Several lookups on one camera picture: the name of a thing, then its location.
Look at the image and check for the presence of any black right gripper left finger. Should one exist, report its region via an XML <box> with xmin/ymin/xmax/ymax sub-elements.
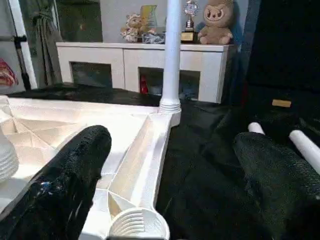
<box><xmin>0</xmin><ymin>125</ymin><xmax>113</xmax><ymax>240</ymax></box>

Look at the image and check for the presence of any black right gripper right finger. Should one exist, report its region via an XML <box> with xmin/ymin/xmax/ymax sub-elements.
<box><xmin>232</xmin><ymin>132</ymin><xmax>320</xmax><ymax>240</ymax></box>

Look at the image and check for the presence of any white plastic table top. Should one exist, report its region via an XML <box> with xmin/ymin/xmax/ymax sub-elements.
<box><xmin>0</xmin><ymin>95</ymin><xmax>183</xmax><ymax>240</ymax></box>

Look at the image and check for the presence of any black mat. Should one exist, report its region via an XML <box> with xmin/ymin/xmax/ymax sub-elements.
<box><xmin>17</xmin><ymin>82</ymin><xmax>320</xmax><ymax>240</ymax></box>

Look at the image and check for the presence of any large black furniture piece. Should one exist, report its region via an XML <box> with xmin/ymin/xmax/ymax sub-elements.
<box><xmin>239</xmin><ymin>0</ymin><xmax>320</xmax><ymax>128</ymax></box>

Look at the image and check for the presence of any grey curtain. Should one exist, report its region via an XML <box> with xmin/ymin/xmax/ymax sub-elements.
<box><xmin>24</xmin><ymin>0</ymin><xmax>65</xmax><ymax>90</ymax></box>

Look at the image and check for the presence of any white cabinet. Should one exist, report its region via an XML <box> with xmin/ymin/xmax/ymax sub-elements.
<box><xmin>55</xmin><ymin>41</ymin><xmax>236</xmax><ymax>105</ymax></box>

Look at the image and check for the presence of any small beige plush toy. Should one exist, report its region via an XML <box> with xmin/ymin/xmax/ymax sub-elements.
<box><xmin>120</xmin><ymin>13</ymin><xmax>147</xmax><ymax>44</ymax></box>

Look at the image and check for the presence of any dark glass bowl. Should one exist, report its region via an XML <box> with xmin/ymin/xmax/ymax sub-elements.
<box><xmin>141</xmin><ymin>31</ymin><xmax>166</xmax><ymax>45</ymax></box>

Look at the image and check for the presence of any brown teddy bear plush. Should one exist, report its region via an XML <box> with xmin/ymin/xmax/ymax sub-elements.
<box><xmin>197</xmin><ymin>0</ymin><xmax>236</xmax><ymax>46</ymax></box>

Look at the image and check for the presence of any silver trophy cup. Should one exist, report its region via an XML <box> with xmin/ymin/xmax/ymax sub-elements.
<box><xmin>180</xmin><ymin>0</ymin><xmax>199</xmax><ymax>44</ymax></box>

